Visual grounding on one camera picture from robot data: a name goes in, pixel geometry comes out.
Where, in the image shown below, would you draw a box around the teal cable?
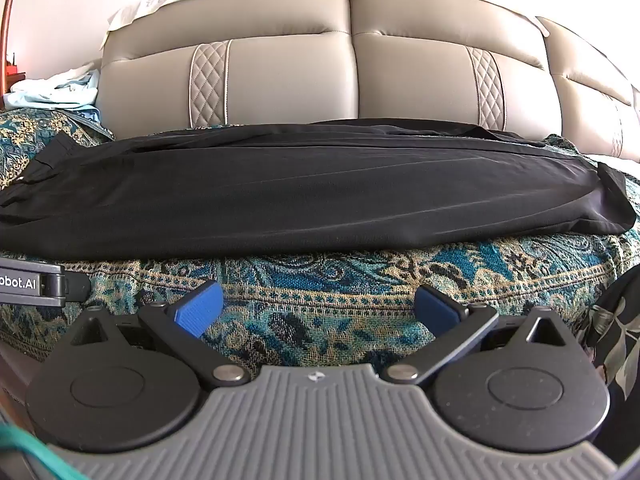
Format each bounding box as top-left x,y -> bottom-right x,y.
0,421 -> 89,480

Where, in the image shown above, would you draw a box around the black pants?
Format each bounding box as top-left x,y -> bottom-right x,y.
1,119 -> 637,261

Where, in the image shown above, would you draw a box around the teal paisley sofa cover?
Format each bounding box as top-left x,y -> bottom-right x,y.
1,108 -> 639,370

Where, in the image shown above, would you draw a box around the light blue clothes pile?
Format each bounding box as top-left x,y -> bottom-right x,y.
3,66 -> 100,110

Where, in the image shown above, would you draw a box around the wooden coat stand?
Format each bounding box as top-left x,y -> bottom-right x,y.
0,0 -> 39,98

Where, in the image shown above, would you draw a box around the floral black garment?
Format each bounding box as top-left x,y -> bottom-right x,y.
581,263 -> 640,401

